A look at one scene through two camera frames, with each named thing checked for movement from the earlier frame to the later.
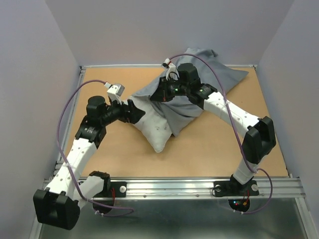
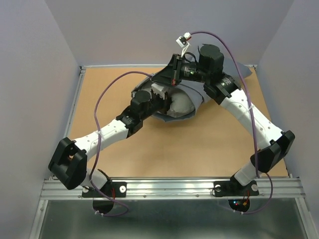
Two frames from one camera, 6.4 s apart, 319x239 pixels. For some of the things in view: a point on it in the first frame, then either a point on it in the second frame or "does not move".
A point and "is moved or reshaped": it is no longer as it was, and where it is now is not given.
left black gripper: x=135 y=115 -> x=165 y=103
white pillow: x=155 y=129 -> x=182 y=105
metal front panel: x=184 y=219 does not move
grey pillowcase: x=180 y=110 is moved or reshaped
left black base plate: x=112 y=189 does not move
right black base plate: x=234 y=188 does not move
